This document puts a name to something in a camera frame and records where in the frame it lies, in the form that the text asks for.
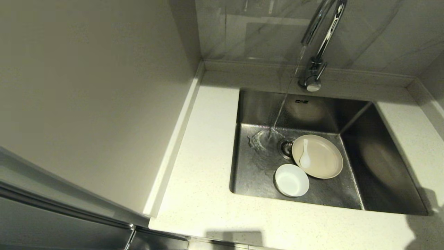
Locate round metal drain strainer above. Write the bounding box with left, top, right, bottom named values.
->
left=279, top=138, right=296, bottom=160

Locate white ceramic spoon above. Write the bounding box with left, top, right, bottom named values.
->
left=299, top=139, right=311, bottom=169

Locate grey metal cabinet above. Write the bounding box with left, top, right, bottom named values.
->
left=0, top=146, right=190, bottom=250

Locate stainless steel sink basin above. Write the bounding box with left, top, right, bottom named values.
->
left=229, top=87, right=429, bottom=216

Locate cream round plate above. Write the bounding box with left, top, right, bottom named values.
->
left=291, top=134, right=344, bottom=180

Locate white round bowl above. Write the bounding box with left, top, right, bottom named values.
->
left=274, top=164, right=310, bottom=198

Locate chrome gooseneck faucet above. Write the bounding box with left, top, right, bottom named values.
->
left=298, top=0, right=348, bottom=92

